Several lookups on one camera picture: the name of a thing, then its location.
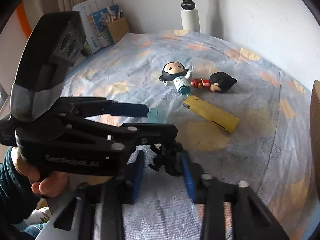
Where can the patterned blue fabric cloth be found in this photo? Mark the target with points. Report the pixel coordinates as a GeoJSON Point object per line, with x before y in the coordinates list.
{"type": "Point", "coordinates": [270, 147]}

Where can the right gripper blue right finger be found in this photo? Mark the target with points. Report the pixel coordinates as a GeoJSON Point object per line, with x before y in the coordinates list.
{"type": "Point", "coordinates": [191, 174]}

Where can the amber ribbed glass bowl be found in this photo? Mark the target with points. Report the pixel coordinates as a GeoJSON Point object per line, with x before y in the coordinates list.
{"type": "Point", "coordinates": [314, 123]}

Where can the black haired doll white coat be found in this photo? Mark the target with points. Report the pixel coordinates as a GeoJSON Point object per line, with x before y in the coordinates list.
{"type": "Point", "coordinates": [175, 74]}

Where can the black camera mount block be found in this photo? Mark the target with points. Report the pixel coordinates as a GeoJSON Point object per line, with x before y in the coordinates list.
{"type": "Point", "coordinates": [51, 50]}

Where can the brown pen holder box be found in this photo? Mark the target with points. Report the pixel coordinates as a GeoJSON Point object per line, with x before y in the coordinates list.
{"type": "Point", "coordinates": [118, 29]}

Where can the yellow rectangular lighter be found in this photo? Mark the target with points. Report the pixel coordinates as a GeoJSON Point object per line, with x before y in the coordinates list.
{"type": "Point", "coordinates": [211, 113]}

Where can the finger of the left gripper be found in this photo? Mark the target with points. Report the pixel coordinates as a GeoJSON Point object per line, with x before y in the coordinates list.
{"type": "Point", "coordinates": [126, 109]}
{"type": "Point", "coordinates": [151, 134]}

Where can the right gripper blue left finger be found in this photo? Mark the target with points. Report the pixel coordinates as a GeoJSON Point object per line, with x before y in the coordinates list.
{"type": "Point", "coordinates": [136, 175]}

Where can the upright books stack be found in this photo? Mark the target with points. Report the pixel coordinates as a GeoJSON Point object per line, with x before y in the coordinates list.
{"type": "Point", "coordinates": [95, 16]}

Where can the black spiky toy figure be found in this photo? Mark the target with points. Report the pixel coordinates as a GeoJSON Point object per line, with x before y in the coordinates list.
{"type": "Point", "coordinates": [166, 155]}

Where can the white lamp pole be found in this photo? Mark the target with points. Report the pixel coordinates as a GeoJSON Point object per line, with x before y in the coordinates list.
{"type": "Point", "coordinates": [190, 16]}

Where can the dark teal sleeve forearm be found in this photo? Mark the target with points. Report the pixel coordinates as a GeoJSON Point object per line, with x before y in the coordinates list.
{"type": "Point", "coordinates": [18, 200]}

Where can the red suit black hair figure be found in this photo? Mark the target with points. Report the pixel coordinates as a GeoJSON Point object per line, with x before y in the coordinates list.
{"type": "Point", "coordinates": [219, 82]}

